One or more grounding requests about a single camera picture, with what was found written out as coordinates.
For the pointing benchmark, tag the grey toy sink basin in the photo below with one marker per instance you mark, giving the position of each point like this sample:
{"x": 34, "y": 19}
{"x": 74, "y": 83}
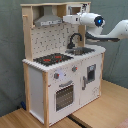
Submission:
{"x": 79, "y": 51}

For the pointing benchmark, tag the grey fridge door handle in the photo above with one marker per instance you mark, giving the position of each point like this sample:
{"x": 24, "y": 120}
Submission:
{"x": 84, "y": 83}

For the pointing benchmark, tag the black toy faucet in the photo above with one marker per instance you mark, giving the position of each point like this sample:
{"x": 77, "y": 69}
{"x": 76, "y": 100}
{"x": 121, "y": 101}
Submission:
{"x": 71, "y": 43}

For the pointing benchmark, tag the grey range hood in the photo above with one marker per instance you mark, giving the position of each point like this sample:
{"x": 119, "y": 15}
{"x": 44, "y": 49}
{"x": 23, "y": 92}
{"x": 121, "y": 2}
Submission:
{"x": 48, "y": 18}

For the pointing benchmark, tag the toy oven door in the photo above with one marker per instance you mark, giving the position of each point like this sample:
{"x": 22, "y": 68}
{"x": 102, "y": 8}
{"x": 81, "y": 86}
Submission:
{"x": 64, "y": 96}

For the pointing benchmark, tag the black toy stovetop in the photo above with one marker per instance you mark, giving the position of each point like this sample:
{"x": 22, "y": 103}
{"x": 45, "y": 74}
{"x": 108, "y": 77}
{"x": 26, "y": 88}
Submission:
{"x": 52, "y": 59}

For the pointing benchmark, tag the grey ice dispenser panel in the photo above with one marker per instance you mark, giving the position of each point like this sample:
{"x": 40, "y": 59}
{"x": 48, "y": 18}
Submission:
{"x": 91, "y": 73}

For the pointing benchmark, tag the wooden toy kitchen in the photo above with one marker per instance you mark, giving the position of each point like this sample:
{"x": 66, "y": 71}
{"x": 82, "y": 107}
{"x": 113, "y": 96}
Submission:
{"x": 40, "y": 84}

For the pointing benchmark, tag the white toy microwave door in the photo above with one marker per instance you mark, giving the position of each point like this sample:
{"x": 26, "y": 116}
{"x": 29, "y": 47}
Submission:
{"x": 73, "y": 10}

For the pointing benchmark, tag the red right stove knob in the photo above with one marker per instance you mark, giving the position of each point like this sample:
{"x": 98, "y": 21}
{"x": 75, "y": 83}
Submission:
{"x": 74, "y": 69}

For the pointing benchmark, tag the red left stove knob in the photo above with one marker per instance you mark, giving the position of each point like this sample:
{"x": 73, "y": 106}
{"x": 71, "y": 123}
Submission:
{"x": 56, "y": 75}

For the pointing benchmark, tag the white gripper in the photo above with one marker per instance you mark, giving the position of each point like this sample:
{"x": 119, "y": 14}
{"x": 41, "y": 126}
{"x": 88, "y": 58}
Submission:
{"x": 72, "y": 19}

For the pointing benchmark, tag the red stove knob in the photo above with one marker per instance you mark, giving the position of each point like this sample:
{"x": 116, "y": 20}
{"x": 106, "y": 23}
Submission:
{"x": 74, "y": 69}
{"x": 56, "y": 75}

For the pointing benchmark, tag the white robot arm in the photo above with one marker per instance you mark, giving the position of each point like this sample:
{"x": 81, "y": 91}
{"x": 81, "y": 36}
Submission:
{"x": 95, "y": 24}

